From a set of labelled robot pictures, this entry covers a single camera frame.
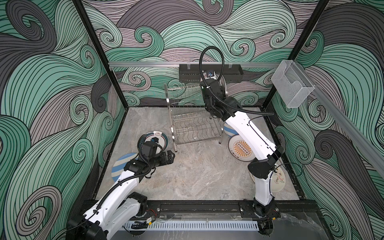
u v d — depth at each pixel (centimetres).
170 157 72
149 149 60
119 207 56
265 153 46
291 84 79
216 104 53
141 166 56
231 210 74
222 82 70
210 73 59
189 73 94
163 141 98
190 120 110
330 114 65
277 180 83
